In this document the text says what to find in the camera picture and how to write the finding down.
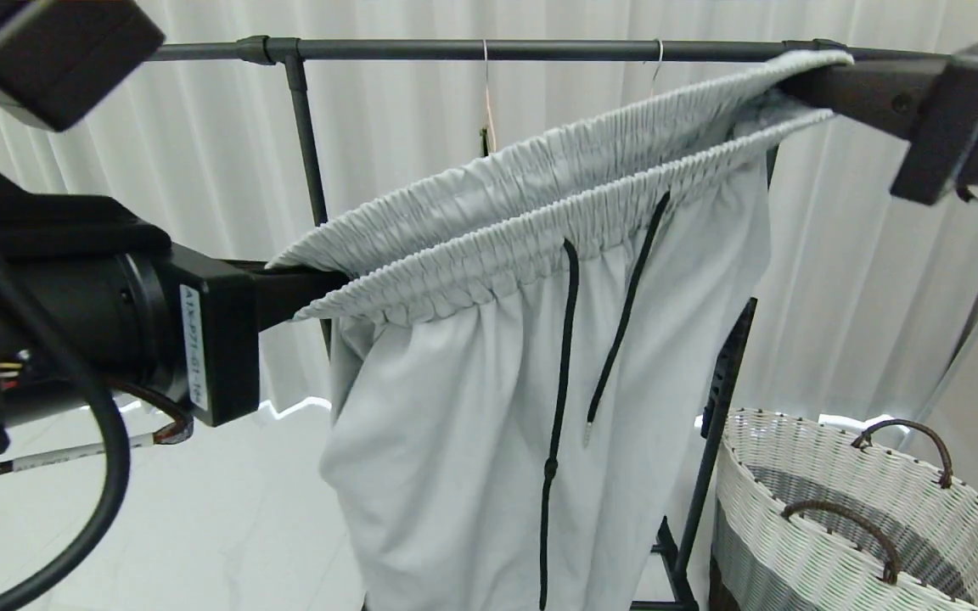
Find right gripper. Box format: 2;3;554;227
780;17;978;207

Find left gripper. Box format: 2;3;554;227
0;199;351;428

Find pale grey shorts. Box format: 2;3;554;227
267;48;855;611

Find black clothes rack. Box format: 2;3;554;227
149;36;957;611

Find white laundry basket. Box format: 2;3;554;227
708;407;978;611

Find white curtain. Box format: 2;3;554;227
0;0;978;425

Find black cable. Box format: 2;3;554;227
0;191;132;611

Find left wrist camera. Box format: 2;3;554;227
0;0;166;135

